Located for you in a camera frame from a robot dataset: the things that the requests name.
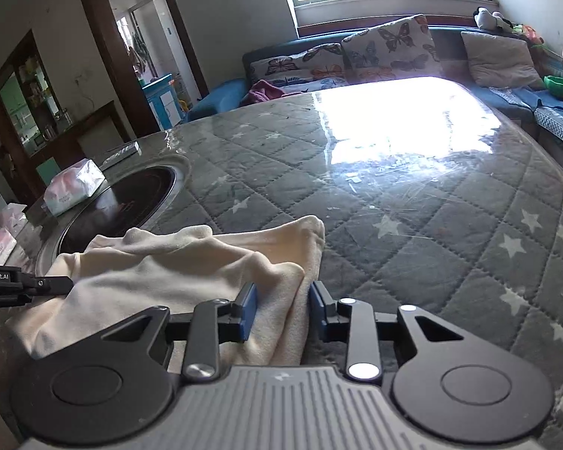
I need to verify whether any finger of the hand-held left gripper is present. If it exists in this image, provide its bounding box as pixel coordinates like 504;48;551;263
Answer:
21;276;74;297

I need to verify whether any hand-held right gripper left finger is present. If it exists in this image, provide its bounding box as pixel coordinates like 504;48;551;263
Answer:
101;282;259;383

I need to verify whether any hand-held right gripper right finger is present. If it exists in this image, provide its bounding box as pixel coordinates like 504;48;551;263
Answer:
308;280;465;383

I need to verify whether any cream sweatshirt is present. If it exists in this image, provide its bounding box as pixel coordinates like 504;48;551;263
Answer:
5;216;327;369

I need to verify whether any round black induction cooktop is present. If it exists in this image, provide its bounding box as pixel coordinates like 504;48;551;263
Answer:
35;154;191;277

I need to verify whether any white remote control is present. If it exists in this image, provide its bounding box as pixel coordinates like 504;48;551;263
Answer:
98;142;140;168

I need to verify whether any dark wooden cabinet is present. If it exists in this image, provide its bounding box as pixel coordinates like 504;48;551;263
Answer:
0;30;137;207

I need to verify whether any blue corner sofa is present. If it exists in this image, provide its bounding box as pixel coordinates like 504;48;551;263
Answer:
188;23;563;174

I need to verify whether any blue cabinet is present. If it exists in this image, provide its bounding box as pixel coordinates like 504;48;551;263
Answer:
141;73;188;132

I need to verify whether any purple cloth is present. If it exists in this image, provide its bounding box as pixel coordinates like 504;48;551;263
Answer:
239;79;287;108

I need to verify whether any long butterfly print pillow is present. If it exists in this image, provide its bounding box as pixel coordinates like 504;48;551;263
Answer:
250;43;350;92

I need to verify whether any hanging towel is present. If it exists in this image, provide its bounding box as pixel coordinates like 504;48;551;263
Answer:
126;33;148;73

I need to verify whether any square butterfly print pillow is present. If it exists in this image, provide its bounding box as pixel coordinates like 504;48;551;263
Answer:
342;14;444;84

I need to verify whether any blue patterned sofa cover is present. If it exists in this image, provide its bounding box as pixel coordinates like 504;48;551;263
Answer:
490;87;563;155

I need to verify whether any grey cushion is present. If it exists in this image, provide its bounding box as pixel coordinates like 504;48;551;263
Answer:
461;31;545;89

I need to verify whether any panda plush toy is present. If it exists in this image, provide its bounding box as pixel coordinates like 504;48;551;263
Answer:
473;7;514;33

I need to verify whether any pink plush toy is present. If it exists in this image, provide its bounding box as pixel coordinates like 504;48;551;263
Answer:
516;23;545;48

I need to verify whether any dark wooden door frame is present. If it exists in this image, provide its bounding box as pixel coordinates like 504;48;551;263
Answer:
77;0;212;137

